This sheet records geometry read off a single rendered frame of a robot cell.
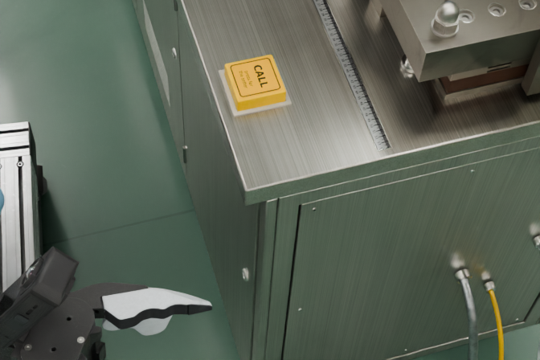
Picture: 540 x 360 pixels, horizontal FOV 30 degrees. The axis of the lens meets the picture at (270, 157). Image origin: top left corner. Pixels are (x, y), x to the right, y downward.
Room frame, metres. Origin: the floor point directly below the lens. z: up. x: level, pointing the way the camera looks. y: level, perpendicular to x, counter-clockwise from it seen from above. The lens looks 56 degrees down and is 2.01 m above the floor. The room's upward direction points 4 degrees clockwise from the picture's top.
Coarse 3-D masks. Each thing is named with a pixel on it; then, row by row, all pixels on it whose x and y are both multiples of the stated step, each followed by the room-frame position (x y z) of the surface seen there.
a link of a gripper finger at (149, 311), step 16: (160, 288) 0.39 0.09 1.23; (112, 304) 0.37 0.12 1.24; (128, 304) 0.37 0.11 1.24; (144, 304) 0.37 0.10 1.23; (160, 304) 0.37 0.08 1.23; (176, 304) 0.37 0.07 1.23; (192, 304) 0.37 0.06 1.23; (208, 304) 0.38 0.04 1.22; (112, 320) 0.35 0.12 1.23; (128, 320) 0.35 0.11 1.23; (144, 320) 0.37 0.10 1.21; (160, 320) 0.37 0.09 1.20
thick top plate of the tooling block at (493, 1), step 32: (384, 0) 0.97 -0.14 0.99; (416, 0) 0.93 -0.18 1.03; (448, 0) 0.94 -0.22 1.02; (480, 0) 0.94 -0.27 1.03; (512, 0) 0.94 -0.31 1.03; (416, 32) 0.87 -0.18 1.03; (480, 32) 0.88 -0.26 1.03; (512, 32) 0.89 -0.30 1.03; (416, 64) 0.85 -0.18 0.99; (448, 64) 0.85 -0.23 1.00; (480, 64) 0.87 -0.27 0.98
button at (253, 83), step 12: (252, 60) 0.90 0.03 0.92; (264, 60) 0.90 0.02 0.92; (228, 72) 0.87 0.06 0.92; (240, 72) 0.87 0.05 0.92; (252, 72) 0.88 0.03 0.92; (264, 72) 0.88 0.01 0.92; (276, 72) 0.88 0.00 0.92; (228, 84) 0.87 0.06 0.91; (240, 84) 0.85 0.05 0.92; (252, 84) 0.85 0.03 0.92; (264, 84) 0.86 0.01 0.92; (276, 84) 0.86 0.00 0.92; (240, 96) 0.83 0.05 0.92; (252, 96) 0.83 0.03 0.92; (264, 96) 0.84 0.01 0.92; (276, 96) 0.84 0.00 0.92; (240, 108) 0.82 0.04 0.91
